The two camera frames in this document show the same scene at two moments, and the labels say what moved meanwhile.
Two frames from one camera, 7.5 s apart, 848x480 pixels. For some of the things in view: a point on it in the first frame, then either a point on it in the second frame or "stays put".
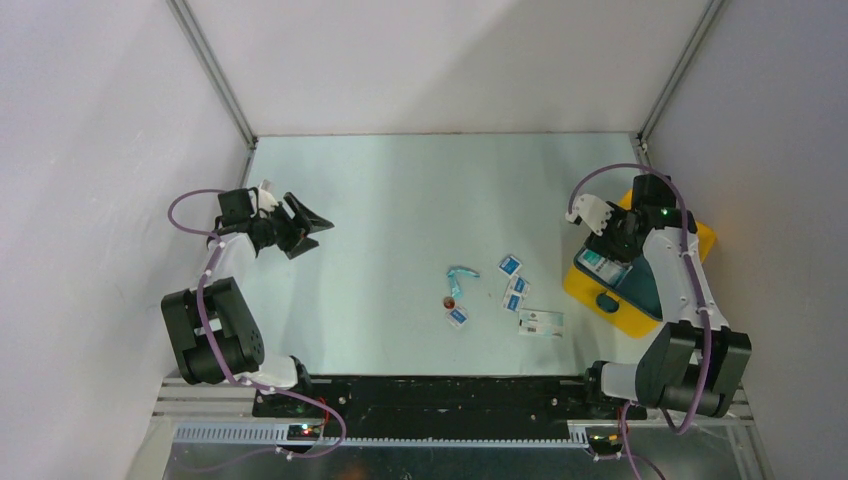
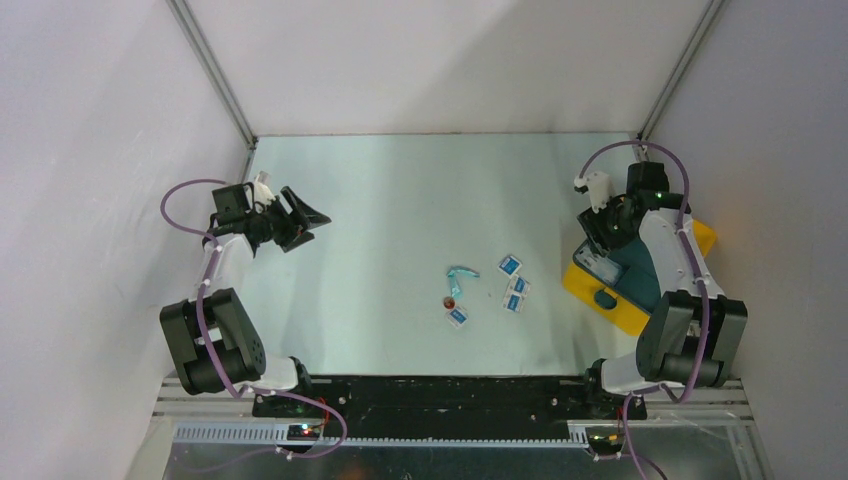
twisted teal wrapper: (455, 286) stays put
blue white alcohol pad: (510, 265) stays put
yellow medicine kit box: (602, 301) stays put
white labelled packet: (539, 322) to (601, 266)
